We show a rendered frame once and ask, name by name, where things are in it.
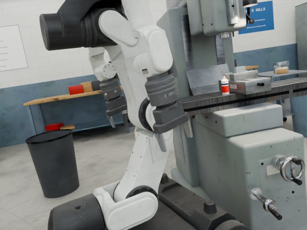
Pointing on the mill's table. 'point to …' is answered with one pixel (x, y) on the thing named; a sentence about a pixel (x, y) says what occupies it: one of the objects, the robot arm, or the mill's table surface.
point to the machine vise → (247, 85)
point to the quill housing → (220, 17)
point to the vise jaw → (243, 75)
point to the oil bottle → (224, 86)
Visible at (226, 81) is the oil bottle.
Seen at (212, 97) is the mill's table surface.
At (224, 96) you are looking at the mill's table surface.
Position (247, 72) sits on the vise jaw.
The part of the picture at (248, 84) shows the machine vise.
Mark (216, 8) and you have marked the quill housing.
